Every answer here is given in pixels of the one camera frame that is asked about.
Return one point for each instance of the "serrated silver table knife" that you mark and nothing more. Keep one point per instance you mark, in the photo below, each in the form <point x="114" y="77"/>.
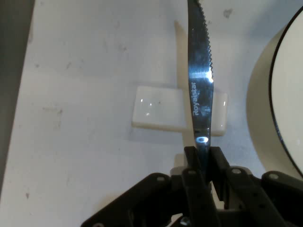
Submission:
<point x="200" y="71"/>

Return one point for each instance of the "white plate with dark rim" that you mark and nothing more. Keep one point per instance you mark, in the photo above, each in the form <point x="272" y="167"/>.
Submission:
<point x="288" y="94"/>

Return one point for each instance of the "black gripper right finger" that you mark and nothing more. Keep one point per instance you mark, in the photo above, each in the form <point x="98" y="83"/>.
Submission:
<point x="248" y="196"/>

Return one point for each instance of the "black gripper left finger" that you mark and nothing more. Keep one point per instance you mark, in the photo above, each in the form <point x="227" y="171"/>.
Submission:
<point x="194" y="189"/>

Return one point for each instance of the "white ceramic cutlery rest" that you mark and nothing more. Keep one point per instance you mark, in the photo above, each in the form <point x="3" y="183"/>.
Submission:
<point x="158" y="108"/>

